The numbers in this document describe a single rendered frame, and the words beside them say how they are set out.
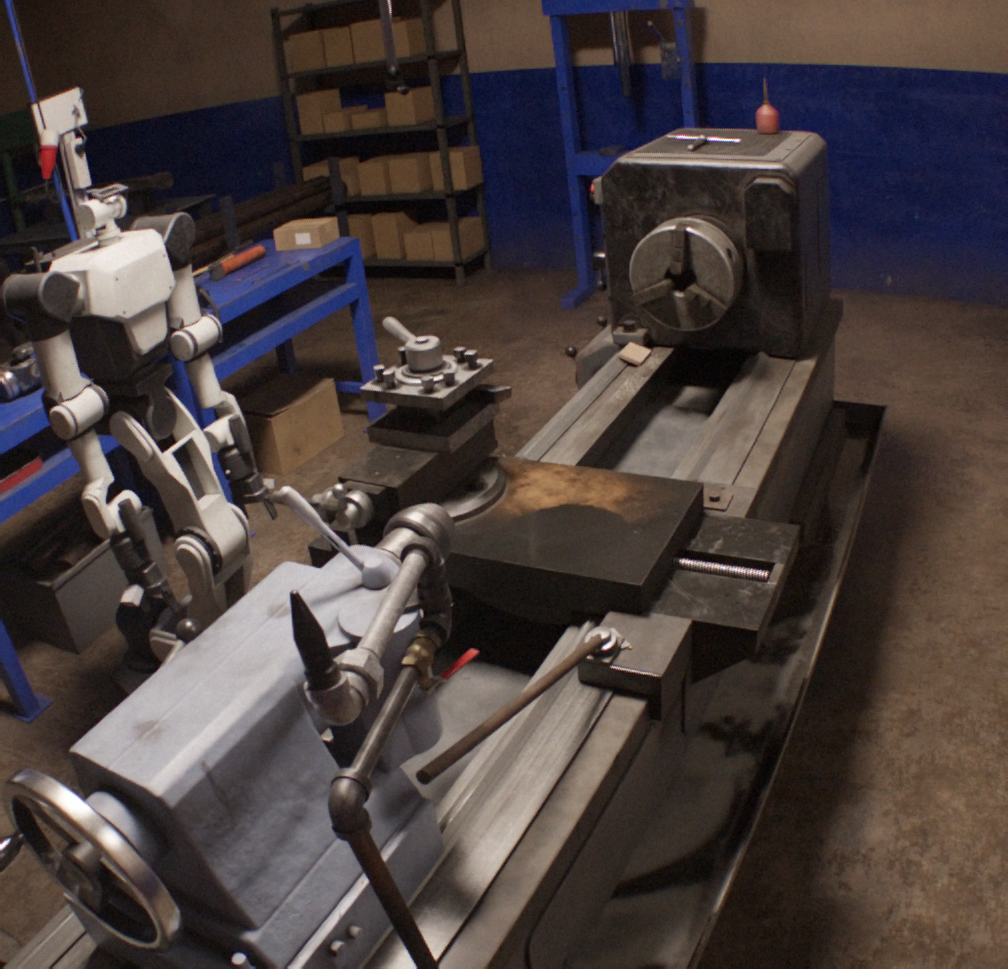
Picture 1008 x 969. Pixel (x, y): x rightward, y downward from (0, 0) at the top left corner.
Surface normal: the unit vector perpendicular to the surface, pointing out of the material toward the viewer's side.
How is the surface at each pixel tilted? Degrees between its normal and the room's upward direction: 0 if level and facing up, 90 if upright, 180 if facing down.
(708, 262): 90
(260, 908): 66
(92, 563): 90
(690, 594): 0
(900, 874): 0
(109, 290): 85
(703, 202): 90
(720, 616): 0
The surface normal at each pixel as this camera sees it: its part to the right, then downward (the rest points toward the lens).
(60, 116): 0.88, 0.11
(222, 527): 0.79, -0.29
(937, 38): -0.46, 0.44
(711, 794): -0.11, -0.89
